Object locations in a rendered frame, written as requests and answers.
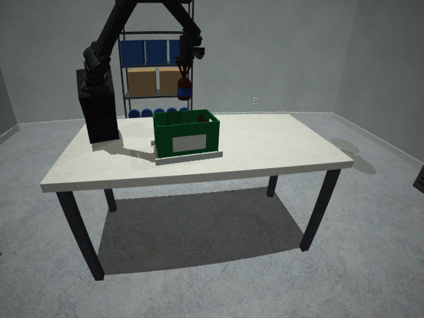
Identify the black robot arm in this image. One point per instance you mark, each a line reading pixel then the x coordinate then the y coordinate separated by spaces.
pixel 97 56

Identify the green crate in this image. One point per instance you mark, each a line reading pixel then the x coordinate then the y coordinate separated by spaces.
pixel 180 139

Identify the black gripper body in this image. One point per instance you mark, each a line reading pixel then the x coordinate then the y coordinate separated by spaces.
pixel 186 59

